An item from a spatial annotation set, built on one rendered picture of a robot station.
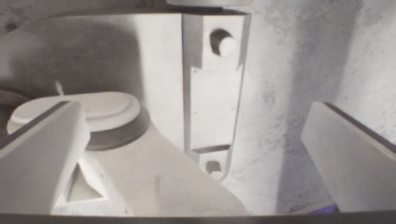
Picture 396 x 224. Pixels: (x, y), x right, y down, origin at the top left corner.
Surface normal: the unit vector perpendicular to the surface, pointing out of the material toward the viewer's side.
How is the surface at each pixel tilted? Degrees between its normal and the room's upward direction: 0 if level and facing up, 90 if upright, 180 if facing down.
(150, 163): 90
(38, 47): 0
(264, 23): 0
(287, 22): 0
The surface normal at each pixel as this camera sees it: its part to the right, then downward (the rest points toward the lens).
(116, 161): 0.02, -0.85
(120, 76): 0.22, 0.51
